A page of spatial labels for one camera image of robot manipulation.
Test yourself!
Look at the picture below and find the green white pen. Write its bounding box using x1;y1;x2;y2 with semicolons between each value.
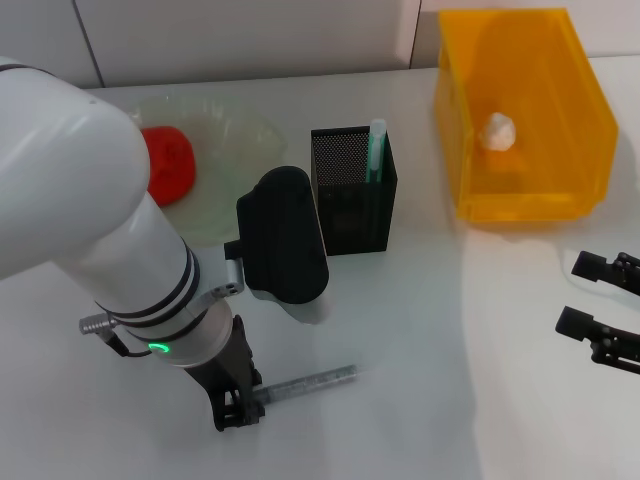
366;118;389;184

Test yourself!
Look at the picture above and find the silver glitter marker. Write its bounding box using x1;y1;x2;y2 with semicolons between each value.
254;364;360;404

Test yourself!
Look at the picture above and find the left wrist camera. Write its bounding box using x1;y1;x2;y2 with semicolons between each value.
223;165;332;326

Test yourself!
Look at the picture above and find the yellow plastic bin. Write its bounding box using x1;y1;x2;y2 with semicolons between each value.
432;7;620;224

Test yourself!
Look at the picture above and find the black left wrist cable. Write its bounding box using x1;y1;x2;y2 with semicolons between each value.
102;329;152;359

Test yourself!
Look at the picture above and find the green glass fruit plate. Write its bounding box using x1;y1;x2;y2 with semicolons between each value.
127;94;290;246

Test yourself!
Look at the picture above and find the silver left wrist connector post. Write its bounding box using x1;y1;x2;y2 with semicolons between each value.
78;312;119;336

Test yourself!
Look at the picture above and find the red knitted toy orange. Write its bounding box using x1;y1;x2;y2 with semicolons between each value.
139;126;197;208

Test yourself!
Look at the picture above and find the white paper ball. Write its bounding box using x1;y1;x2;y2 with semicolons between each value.
479;112;518;151

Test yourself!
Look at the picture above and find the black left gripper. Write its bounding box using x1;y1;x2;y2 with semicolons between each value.
182;313;267;434

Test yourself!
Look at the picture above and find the black mesh pen holder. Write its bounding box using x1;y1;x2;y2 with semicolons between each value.
309;123;399;258

